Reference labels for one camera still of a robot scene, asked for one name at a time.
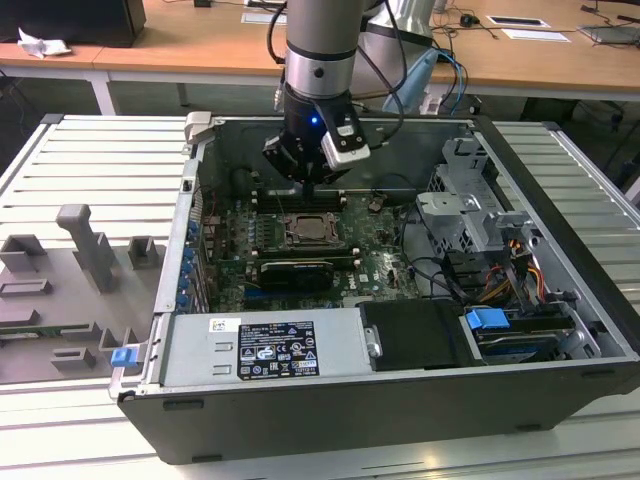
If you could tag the crumpled white paper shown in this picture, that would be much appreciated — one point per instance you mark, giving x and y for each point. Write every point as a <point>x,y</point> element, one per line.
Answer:
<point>40,46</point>

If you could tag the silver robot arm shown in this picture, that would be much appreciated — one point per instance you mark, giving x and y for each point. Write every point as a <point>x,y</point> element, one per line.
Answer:
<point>320,30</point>

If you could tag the blue case latch clip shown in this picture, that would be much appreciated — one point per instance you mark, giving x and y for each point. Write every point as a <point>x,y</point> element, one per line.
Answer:
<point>124,357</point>

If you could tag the silver metal drive cage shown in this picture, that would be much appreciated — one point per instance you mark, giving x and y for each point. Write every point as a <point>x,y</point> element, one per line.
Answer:
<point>450,210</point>

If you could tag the white paper sheet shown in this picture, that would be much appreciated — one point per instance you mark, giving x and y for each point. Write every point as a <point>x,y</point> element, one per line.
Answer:
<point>537,35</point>

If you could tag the grey power supply unit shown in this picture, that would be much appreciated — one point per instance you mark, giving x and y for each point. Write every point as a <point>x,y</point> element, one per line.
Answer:
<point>200,350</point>

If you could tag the thin metal locking lever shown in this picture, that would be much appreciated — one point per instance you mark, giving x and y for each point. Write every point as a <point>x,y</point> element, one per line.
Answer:
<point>281,209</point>

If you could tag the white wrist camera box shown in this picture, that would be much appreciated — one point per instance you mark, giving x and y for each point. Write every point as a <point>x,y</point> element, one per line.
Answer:
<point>345,152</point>

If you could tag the black open PC case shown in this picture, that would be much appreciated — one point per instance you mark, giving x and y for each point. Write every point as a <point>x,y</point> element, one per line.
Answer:
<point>350,420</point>

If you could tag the black computer box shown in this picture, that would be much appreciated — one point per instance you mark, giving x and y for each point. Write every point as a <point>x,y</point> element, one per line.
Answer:
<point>70,20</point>

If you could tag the pale blue teach pendant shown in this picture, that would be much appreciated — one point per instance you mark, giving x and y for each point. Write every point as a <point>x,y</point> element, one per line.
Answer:
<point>415,82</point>

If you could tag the wooden desk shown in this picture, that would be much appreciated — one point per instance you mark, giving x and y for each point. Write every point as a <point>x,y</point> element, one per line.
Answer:
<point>200,45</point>

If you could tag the hard disk in blue carrier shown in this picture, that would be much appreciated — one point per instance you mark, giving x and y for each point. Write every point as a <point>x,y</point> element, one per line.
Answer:
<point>486,319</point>

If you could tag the CPU socket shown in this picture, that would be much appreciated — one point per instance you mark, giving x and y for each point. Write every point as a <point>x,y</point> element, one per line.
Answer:
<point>289,240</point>

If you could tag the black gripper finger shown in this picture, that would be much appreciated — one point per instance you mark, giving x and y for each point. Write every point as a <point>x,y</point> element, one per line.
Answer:
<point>304,191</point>
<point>311,191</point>

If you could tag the green motherboard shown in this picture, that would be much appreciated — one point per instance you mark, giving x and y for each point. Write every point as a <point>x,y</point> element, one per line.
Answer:
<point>385,280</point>

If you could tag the black graphics card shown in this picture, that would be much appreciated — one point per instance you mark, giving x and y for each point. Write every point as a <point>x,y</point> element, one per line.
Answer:
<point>297,276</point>

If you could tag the grey parts rack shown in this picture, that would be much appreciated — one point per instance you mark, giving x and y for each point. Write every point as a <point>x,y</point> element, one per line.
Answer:
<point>95,260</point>

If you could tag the black plastic air shroud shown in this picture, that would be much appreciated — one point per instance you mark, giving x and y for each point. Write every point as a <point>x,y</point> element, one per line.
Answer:
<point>415,335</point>

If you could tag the clear plastic tray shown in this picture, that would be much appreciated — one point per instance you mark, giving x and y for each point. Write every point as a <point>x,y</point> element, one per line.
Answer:
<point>610,34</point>

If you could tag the black computer mouse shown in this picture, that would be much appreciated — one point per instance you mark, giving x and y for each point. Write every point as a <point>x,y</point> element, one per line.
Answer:
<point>469,20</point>

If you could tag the black RAM slot bank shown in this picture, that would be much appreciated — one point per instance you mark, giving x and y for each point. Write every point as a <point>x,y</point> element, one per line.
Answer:
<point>327,202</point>
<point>305,254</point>

